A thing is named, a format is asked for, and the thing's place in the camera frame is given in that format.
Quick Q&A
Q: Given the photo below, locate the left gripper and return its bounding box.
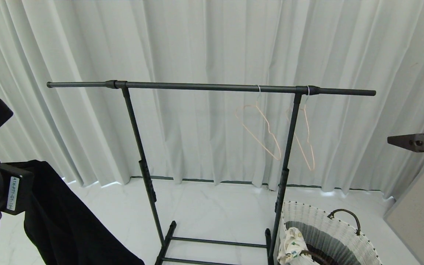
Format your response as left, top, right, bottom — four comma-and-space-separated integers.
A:
0, 164, 35, 216

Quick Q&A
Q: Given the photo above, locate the black T-shirt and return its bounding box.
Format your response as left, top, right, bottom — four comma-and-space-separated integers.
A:
0, 150, 145, 265

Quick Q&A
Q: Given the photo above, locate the pink clothes hanger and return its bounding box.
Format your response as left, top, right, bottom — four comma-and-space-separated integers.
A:
235, 86, 282, 161
287, 88, 315, 172

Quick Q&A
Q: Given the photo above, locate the cream printed garment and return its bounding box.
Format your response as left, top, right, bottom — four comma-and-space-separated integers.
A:
278, 227, 314, 265

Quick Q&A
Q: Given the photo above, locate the white laundry basket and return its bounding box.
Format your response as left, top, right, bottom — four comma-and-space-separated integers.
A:
276, 201, 384, 265

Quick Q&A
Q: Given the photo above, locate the black clothes rack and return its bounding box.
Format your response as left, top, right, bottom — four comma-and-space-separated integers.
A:
46, 80, 377, 265

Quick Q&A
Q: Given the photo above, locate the white curtain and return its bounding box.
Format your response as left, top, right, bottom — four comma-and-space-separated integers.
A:
0, 0, 424, 201

